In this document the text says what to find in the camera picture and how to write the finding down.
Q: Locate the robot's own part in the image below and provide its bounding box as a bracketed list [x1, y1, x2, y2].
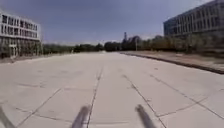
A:
[70, 105, 91, 128]
[134, 104, 157, 128]

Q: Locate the pale concrete slab plaza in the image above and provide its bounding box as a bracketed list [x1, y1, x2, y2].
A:
[0, 51, 224, 128]

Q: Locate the row of trees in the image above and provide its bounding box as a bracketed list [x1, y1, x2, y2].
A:
[41, 31, 224, 56]

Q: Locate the raised planting bed with kerb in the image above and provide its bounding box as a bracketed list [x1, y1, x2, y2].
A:
[119, 49, 224, 75]

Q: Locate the large grey office building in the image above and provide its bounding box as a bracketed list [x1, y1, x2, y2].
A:
[163, 0, 224, 40]

